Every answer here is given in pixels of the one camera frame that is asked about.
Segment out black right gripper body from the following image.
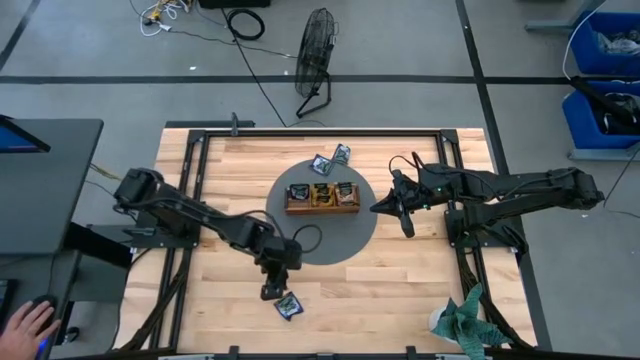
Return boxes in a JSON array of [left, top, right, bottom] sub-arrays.
[[392, 168, 428, 240]]

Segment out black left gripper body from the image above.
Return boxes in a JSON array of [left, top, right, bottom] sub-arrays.
[[252, 234, 304, 274]]

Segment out wooden tea organizer box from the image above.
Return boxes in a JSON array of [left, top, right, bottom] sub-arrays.
[[283, 182, 361, 216]]

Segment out grey round mat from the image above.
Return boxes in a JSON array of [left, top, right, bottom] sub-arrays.
[[264, 159, 379, 266]]

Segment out wooden top table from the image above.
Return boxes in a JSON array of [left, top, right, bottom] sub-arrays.
[[130, 128, 521, 351]]

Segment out green artificial plant white pot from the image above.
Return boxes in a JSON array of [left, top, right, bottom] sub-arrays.
[[429, 283, 514, 360]]

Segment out black floor fan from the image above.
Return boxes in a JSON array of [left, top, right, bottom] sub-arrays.
[[293, 7, 340, 120]]

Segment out black desk foot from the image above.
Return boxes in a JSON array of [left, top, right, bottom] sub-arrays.
[[64, 222, 134, 270]]

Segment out blue storage bin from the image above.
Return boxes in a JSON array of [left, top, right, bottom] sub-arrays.
[[569, 10, 640, 76], [561, 81, 640, 151]]

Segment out grey platform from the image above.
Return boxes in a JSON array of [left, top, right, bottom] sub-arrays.
[[567, 142, 640, 162]]

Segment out black bar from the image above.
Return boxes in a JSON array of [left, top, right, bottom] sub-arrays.
[[569, 74, 640, 129]]

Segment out grey metal stand base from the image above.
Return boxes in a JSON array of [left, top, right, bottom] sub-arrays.
[[524, 0, 596, 34]]

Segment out black computer mouse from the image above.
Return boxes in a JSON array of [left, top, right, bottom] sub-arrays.
[[29, 294, 59, 324]]

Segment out dark grey side desk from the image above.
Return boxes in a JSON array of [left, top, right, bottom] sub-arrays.
[[0, 251, 81, 360]]

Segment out black box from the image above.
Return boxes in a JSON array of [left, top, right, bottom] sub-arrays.
[[198, 0, 272, 9]]

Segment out person's hand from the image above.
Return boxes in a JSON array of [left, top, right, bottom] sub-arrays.
[[0, 299, 62, 360]]

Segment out dark screen device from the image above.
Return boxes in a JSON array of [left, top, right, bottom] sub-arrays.
[[0, 278, 20, 329]]

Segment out monitor with blue screen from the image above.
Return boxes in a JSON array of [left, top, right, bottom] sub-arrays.
[[0, 114, 51, 154]]

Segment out black cable bundle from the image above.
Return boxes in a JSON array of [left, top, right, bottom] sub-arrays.
[[457, 248, 532, 349], [119, 248, 194, 351]]

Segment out long black floor cable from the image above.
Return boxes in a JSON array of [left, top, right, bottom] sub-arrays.
[[227, 14, 289, 128]]

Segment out yellow cables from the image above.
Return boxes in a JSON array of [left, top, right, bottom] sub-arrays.
[[88, 162, 126, 184]]

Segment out thin black floor cable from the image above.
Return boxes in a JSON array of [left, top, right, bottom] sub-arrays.
[[167, 27, 299, 60]]

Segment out coiled black cable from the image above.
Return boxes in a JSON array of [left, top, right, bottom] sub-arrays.
[[225, 8, 267, 42]]

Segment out white cable bundle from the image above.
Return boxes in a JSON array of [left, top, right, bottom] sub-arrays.
[[138, 0, 194, 38]]

